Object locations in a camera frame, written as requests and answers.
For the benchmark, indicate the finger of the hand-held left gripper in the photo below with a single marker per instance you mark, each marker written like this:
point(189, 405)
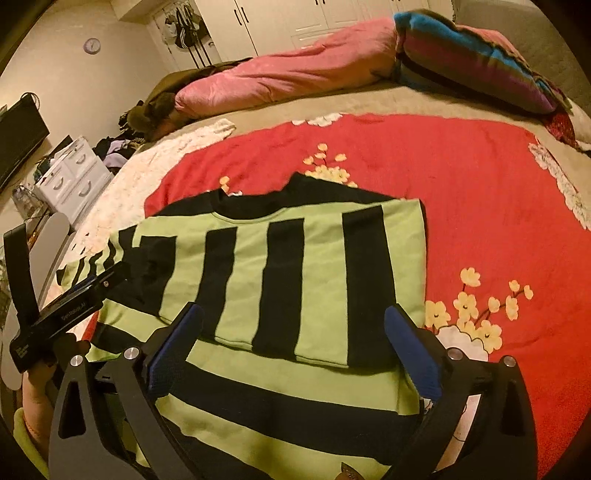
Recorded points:
point(113, 277)

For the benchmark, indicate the pink quilt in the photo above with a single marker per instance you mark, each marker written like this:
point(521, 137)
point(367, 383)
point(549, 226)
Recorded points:
point(286, 78)

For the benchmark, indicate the green black striped sweater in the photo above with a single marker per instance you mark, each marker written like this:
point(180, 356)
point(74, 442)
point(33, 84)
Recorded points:
point(323, 277)

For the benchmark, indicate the person's left forearm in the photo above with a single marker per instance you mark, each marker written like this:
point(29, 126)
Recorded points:
point(27, 445)

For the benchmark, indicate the cream lace bedspread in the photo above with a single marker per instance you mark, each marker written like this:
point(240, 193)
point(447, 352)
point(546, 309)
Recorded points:
point(152, 157)

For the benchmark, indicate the black television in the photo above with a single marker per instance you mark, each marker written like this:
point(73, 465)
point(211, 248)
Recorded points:
point(18, 134)

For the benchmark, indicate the round wall clock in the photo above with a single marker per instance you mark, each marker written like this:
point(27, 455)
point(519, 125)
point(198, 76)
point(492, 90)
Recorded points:
point(92, 45)

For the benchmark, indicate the white wardrobe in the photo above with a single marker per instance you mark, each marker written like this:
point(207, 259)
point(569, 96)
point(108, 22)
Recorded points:
point(277, 23)

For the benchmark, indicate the brown coat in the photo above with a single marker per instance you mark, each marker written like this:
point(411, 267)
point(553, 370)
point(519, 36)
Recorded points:
point(159, 99)

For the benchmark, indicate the red floral blanket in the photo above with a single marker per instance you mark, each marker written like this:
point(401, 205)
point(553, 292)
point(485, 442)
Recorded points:
point(461, 194)

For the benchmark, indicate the pile of dark clothes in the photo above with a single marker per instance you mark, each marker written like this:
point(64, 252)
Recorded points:
point(115, 150)

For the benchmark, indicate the white drawer cabinet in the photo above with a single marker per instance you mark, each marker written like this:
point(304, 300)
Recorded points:
point(78, 170)

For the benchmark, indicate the multicolour striped blanket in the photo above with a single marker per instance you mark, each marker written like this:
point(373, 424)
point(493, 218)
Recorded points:
point(461, 60)

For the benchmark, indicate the person's left hand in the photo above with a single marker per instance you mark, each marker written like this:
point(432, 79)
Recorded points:
point(37, 397)

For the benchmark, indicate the hanging bags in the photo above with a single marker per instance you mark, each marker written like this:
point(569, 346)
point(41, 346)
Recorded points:
point(184, 27)

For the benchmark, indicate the dark red patterned cloth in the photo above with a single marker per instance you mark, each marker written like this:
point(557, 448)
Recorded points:
point(561, 124)

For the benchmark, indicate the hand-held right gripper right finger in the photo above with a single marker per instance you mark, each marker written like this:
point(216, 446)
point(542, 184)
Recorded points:
point(413, 350)

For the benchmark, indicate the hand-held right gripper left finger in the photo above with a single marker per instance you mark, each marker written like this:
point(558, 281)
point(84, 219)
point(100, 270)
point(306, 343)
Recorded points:
point(178, 341)

